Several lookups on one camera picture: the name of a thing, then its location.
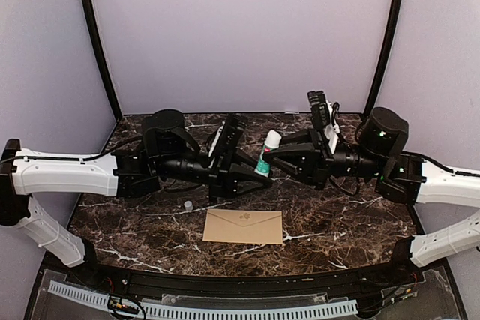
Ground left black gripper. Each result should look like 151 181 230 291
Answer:
154 148 275 205

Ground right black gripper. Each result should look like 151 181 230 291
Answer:
263 125 385 189

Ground green white glue stick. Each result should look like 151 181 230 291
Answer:
254 130 282 177

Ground brown kraft paper envelope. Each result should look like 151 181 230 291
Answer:
202 209 283 245

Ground white glue stick cap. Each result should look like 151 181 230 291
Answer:
184 201 194 211

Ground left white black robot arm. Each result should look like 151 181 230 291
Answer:
1 109 273 287

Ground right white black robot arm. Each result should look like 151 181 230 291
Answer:
263 107 479 208

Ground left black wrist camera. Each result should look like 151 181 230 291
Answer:
208 113 248 168

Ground black curved front rail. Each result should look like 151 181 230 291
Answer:
34 253 453 299

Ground white slotted cable duct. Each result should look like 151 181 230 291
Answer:
48 280 359 319

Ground right black frame post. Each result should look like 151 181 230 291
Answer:
362 0 402 118

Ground black frame post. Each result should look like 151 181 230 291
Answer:
81 0 123 122
362 0 402 118

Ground left black frame post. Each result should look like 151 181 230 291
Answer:
81 0 123 122

